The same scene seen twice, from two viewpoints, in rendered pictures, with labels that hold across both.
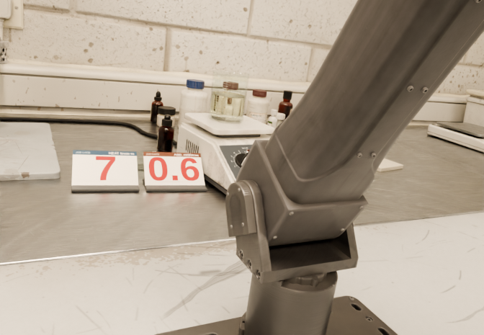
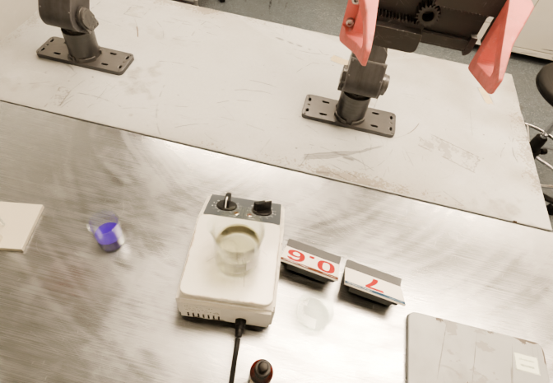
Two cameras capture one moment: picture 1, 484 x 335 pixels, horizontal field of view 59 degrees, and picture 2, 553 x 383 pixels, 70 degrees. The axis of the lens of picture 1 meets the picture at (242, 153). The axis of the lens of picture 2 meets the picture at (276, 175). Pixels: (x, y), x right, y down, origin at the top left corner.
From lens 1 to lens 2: 0.98 m
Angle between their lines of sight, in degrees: 107
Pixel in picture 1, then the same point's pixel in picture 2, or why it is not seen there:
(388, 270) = (256, 119)
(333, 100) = not seen: hidden behind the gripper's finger
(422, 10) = not seen: outside the picture
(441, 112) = not seen: outside the picture
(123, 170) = (357, 277)
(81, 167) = (395, 291)
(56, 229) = (415, 226)
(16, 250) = (437, 214)
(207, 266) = (346, 162)
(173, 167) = (310, 261)
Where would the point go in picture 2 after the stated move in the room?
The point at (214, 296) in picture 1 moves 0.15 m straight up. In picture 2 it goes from (355, 145) to (378, 87)
